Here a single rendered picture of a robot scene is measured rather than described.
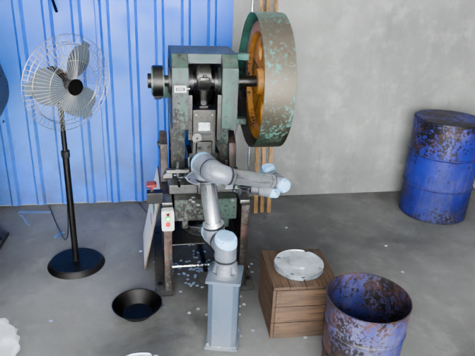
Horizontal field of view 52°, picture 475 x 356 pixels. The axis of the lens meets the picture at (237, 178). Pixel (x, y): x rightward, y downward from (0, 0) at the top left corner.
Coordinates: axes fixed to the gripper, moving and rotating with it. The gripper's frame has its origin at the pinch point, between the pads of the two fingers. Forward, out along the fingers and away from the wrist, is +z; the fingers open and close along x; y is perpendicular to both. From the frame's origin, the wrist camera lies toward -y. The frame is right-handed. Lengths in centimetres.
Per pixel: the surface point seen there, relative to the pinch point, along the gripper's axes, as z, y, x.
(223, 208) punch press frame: 7.7, -9.1, 21.9
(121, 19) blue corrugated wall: 132, -77, -89
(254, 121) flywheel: 4, -48, -25
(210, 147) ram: 17.1, -13.8, -15.2
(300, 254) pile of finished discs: -43, -14, 46
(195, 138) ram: 25.8, -10.3, -21.1
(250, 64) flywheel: 14, -65, -59
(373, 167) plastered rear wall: -37, -223, 58
